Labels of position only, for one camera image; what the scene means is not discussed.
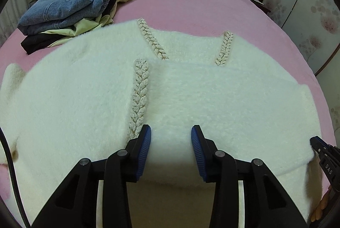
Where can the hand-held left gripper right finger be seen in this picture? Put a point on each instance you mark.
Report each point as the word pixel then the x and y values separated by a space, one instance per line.
pixel 198 151

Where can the person's right hand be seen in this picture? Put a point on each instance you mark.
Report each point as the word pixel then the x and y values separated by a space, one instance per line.
pixel 320 206

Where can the floral print wardrobe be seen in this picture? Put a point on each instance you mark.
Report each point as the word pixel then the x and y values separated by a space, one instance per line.
pixel 305 5

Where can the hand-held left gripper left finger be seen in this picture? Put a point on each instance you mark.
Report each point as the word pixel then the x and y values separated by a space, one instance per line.
pixel 144 148

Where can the pale curtain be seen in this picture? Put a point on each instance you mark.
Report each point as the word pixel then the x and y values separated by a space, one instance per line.
pixel 13 5

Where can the dark wooden nightstand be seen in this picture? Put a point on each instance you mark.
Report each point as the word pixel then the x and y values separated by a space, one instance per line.
pixel 264 9

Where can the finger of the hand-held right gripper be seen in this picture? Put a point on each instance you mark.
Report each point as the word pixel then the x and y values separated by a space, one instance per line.
pixel 317 143

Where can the pink bed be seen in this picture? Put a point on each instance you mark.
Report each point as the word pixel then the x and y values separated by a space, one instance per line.
pixel 186 5

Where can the black garment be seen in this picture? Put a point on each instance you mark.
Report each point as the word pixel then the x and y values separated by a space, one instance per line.
pixel 34 43

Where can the pale yellow garment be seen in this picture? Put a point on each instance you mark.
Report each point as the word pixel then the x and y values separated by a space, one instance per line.
pixel 85 26

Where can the white fuzzy sweater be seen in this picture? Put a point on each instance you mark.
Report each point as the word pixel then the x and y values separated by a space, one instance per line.
pixel 79 98

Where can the blue denim jeans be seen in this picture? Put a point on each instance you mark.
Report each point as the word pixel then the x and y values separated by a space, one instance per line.
pixel 66 2

